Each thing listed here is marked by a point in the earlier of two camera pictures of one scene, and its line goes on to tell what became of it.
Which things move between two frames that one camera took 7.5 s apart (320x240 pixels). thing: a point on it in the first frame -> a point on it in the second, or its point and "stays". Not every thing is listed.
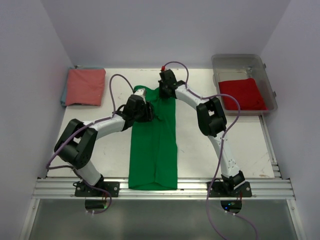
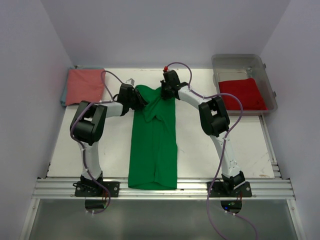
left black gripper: [148, 113] -> [141, 102]
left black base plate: [82, 189] stays
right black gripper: [160, 93] stays
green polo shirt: [153, 160] stays
